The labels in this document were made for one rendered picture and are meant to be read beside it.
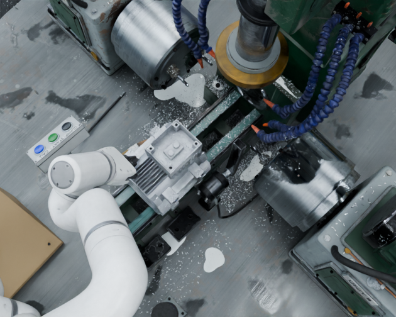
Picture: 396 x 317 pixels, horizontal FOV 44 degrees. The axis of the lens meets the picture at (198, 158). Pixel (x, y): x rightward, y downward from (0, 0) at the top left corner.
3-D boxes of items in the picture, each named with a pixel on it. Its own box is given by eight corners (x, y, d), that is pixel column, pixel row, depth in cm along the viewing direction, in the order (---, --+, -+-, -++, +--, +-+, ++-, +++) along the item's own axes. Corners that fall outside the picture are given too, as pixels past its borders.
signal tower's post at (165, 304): (169, 294, 155) (165, 290, 115) (187, 313, 154) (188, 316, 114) (150, 312, 153) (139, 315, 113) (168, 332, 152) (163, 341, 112)
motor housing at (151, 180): (167, 134, 158) (165, 112, 139) (210, 175, 154) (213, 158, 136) (121, 178, 153) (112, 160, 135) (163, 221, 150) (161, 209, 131)
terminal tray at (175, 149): (175, 127, 142) (175, 117, 135) (202, 152, 140) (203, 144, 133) (145, 155, 139) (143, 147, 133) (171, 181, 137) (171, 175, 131)
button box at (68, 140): (79, 124, 149) (70, 113, 145) (90, 135, 144) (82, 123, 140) (34, 162, 145) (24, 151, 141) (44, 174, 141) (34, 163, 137)
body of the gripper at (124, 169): (77, 164, 123) (100, 160, 133) (104, 193, 121) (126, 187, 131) (94, 142, 120) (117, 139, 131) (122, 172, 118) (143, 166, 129)
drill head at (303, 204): (281, 123, 160) (298, 91, 136) (378, 214, 153) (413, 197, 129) (227, 175, 155) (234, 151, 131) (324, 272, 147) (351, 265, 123)
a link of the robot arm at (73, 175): (98, 195, 119) (116, 164, 116) (66, 205, 106) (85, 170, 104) (72, 175, 121) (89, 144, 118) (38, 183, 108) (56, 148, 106)
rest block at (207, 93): (214, 87, 176) (217, 72, 164) (228, 100, 175) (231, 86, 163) (202, 98, 174) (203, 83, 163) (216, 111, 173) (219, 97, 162)
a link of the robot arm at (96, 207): (102, 294, 97) (73, 207, 121) (141, 229, 93) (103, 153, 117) (59, 286, 92) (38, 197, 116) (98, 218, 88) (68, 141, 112)
